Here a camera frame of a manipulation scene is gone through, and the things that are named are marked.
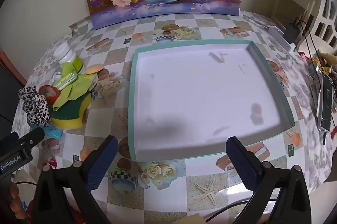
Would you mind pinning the white power strip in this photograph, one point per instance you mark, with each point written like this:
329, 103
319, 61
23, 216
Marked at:
277, 35

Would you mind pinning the white bottle green label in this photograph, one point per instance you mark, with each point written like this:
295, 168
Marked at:
64, 54

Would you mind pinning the teal picture book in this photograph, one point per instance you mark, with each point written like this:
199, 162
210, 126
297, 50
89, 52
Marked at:
200, 97

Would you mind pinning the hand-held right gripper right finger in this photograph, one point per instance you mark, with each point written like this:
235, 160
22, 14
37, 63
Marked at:
241, 163

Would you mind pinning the red tape roll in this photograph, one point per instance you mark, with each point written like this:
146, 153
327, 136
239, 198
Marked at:
56, 98

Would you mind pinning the small potato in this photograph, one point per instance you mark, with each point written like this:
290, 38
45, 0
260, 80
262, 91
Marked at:
93, 69

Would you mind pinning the small green pack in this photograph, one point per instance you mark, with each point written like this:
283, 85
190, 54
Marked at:
65, 79

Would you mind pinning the checked printed table cover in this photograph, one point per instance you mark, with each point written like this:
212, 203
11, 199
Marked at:
105, 118

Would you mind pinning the pile of colourful small things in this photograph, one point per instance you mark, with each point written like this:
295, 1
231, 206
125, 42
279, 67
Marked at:
323, 60

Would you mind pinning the person's left hand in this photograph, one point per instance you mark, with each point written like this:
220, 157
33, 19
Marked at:
16, 203

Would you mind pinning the brown board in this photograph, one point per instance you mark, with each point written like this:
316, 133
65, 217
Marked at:
6, 62

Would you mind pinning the teal plastic case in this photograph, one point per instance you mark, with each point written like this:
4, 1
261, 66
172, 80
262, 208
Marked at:
54, 133

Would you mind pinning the black power adapter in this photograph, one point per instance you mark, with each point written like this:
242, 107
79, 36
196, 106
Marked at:
291, 33

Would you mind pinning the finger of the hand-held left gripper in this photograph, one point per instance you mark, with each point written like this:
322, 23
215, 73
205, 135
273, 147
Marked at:
33, 135

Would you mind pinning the black phone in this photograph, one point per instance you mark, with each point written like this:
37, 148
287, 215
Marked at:
326, 102

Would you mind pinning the white lattice shelf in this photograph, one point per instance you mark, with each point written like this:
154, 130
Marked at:
322, 19

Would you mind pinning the dark cabinet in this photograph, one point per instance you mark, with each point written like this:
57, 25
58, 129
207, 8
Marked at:
8, 97

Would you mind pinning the leopard print scrunchie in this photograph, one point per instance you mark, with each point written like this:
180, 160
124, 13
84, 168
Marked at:
36, 108

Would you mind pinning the lime green cloth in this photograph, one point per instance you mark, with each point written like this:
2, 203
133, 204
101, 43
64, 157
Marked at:
76, 87

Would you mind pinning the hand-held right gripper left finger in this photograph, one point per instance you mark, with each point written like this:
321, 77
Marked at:
101, 163

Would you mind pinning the yellow green scrub sponge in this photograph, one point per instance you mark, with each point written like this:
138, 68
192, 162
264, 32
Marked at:
71, 121

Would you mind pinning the grey floral tablecloth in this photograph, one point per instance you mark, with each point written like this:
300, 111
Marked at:
302, 113

